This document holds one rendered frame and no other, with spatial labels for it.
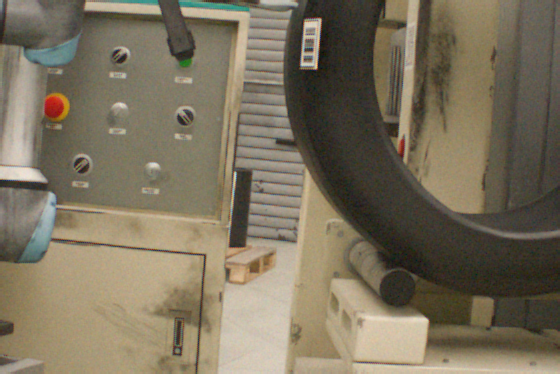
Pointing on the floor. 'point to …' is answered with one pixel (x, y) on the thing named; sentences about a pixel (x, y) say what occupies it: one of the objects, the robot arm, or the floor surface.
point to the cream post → (450, 117)
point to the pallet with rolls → (260, 256)
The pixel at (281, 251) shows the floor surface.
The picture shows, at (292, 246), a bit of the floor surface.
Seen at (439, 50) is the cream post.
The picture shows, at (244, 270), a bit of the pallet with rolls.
